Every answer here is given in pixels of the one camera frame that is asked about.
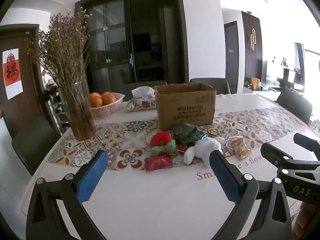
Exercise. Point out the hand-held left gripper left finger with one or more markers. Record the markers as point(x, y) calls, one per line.
point(92, 177)

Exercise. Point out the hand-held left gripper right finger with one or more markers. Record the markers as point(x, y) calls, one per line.
point(222, 177)

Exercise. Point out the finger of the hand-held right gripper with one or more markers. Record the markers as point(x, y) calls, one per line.
point(275, 152)
point(306, 141)

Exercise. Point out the white plush toy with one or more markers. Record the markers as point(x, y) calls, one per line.
point(202, 150)

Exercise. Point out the tan biscuit packet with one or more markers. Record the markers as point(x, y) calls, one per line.
point(240, 147)

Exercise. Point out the dark green plush toy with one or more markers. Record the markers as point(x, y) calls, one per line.
point(187, 132)

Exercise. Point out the red foil packet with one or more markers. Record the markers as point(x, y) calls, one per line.
point(158, 163)

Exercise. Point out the red pom-pom plush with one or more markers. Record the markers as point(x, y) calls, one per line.
point(161, 138)

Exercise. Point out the brown cardboard box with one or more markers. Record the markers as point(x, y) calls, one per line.
point(185, 107)

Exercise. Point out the person's right forearm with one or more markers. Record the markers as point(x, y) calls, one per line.
point(308, 221)

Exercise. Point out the glass vase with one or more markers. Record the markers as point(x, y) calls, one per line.
point(78, 120)

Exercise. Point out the white low cabinet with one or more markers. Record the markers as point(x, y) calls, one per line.
point(265, 93)

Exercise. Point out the white plastic fruit basket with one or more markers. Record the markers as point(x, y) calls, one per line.
point(106, 111)

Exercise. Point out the floral patterned tablecloth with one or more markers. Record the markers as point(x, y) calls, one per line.
point(160, 205)

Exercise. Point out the orange paper bag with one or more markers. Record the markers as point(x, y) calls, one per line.
point(256, 83)

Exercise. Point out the orange fruit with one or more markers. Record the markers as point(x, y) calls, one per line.
point(108, 98)
point(96, 100)

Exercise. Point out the floral tissue box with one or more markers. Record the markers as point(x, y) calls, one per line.
point(141, 101)

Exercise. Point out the brown wooden door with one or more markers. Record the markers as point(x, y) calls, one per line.
point(27, 97)

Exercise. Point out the dark grey door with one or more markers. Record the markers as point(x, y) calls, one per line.
point(231, 55)

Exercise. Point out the dark glass sliding door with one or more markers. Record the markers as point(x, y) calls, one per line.
point(140, 42)

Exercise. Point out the dark slatted wall panel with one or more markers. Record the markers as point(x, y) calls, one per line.
point(251, 45)

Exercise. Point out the red wall calendar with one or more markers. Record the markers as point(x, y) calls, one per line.
point(12, 75)

